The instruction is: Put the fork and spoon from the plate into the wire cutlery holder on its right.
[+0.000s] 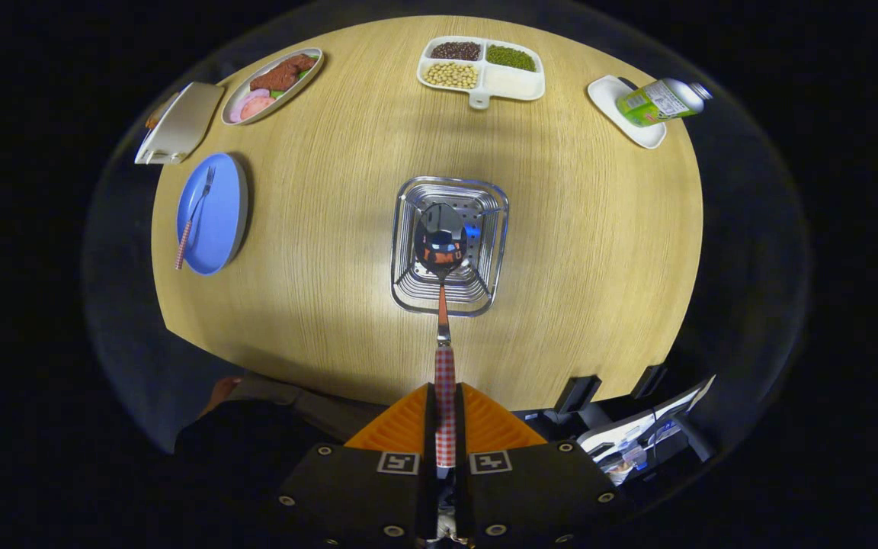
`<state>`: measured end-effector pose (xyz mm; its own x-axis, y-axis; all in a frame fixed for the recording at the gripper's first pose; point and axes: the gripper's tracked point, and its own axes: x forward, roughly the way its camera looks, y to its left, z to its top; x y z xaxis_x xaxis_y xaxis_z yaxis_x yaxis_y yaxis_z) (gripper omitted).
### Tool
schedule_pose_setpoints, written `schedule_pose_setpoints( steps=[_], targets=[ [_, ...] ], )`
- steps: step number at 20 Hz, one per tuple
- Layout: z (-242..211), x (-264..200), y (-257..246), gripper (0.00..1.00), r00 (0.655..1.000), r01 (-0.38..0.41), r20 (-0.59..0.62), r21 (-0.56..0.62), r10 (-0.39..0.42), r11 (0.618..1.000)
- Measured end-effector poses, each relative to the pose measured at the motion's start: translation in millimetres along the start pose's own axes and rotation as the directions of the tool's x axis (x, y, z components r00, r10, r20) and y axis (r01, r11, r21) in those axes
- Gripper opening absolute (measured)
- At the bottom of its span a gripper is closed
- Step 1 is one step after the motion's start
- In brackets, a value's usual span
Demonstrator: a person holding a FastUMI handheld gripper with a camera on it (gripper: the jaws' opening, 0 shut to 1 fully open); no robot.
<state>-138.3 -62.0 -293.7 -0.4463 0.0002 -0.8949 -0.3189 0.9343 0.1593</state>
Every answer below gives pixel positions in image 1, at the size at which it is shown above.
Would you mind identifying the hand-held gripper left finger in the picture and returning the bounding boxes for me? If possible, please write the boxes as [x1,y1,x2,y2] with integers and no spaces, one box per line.
[271,383,440,549]

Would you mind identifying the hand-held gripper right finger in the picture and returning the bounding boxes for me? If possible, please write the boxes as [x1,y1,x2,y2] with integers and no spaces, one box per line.
[454,383,623,549]

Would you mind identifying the red checked handle spoon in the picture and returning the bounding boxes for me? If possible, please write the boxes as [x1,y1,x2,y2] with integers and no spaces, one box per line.
[414,202,470,470]

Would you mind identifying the red checked handle fork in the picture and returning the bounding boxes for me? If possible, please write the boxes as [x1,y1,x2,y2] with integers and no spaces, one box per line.
[175,166,216,271]

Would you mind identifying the blue round plate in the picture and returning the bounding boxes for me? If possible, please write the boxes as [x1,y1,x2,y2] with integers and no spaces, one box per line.
[175,152,248,276]

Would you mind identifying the small white dish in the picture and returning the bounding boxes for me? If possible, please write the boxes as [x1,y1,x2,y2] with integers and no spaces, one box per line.
[588,75,667,149]

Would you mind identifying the pale pink ham slice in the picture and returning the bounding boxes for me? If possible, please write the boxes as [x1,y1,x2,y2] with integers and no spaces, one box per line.
[229,88,271,123]

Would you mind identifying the green lettuce leaf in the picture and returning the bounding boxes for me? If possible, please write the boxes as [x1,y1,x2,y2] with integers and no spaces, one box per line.
[269,69,312,99]

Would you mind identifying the green label bottle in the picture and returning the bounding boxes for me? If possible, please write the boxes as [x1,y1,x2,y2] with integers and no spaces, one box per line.
[616,78,713,127]

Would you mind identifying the white toaster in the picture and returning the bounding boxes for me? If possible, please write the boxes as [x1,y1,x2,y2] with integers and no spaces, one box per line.
[134,82,225,165]

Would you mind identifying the white divided tray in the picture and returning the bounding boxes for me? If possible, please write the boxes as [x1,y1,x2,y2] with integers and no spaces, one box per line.
[417,36,546,110]

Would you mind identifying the white oval food plate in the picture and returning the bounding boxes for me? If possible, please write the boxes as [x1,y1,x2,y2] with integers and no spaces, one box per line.
[221,47,325,126]

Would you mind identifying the pile of yellow soybeans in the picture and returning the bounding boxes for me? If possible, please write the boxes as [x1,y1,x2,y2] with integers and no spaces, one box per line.
[423,62,479,90]

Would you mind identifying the brown meat steak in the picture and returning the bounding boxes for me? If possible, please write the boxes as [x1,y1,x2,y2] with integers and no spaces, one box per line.
[250,53,318,93]

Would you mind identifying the toasted bread slice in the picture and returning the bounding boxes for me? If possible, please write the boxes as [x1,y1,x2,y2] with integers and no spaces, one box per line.
[145,93,179,129]

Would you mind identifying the pile of green beans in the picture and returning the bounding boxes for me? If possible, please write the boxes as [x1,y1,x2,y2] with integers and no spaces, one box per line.
[485,44,538,73]

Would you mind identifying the pile of dark red beans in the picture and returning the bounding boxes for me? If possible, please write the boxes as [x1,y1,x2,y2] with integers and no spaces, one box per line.
[430,41,482,62]

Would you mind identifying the square metal wire basket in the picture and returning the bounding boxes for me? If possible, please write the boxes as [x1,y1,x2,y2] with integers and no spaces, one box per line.
[390,177,510,317]

